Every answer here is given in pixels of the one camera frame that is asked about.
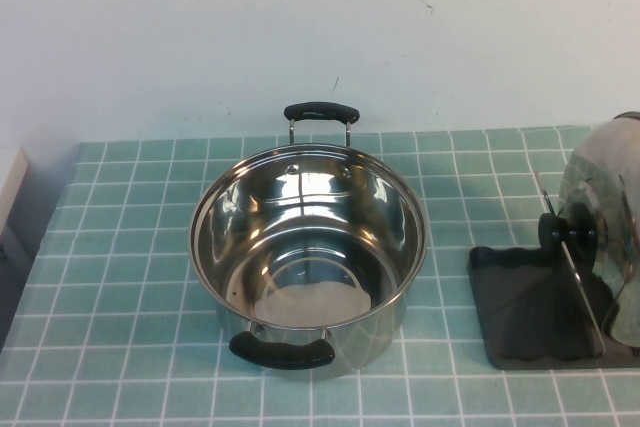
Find steel pot lid black knob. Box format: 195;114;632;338
538;110;640;348

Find black lid rack tray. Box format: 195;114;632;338
468;169;640;371

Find green tile-pattern tablecloth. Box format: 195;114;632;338
0;127;640;427

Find stainless steel pot black handles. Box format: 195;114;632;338
187;100;429;379

